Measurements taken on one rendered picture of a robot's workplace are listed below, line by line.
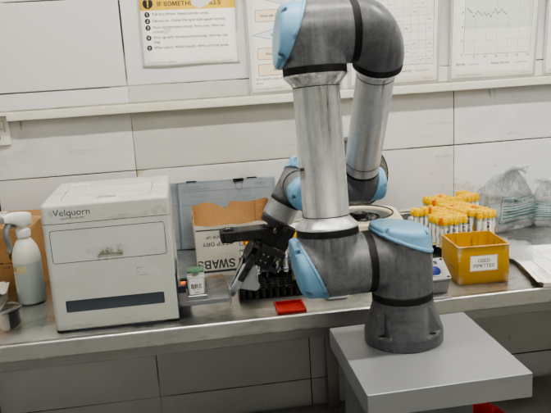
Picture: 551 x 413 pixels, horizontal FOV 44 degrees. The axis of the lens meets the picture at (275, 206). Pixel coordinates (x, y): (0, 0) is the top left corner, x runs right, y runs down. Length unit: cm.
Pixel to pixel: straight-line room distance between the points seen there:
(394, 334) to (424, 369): 9
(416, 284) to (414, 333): 9
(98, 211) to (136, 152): 64
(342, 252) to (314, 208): 9
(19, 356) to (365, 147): 88
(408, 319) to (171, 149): 112
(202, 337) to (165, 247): 22
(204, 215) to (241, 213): 12
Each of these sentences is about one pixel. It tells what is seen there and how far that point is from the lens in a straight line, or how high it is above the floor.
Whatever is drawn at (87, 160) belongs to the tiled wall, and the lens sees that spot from 217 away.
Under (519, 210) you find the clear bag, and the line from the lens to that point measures 228.
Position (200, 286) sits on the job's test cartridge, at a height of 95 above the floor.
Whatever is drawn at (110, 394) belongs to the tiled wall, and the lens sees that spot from 242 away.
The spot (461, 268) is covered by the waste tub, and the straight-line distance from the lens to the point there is 175.
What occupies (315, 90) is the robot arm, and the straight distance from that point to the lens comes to 120.
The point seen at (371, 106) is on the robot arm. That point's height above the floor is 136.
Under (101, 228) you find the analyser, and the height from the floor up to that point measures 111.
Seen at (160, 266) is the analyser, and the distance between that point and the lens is 156.
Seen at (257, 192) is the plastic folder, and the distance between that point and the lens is 215.
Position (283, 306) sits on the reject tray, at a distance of 163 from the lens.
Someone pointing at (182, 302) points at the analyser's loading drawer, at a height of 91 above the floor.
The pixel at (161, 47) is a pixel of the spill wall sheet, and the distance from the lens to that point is 213.
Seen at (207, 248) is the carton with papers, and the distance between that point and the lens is 186.
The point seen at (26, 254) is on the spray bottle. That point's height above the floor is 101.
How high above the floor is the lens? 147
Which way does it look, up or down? 13 degrees down
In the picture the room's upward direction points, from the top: 3 degrees counter-clockwise
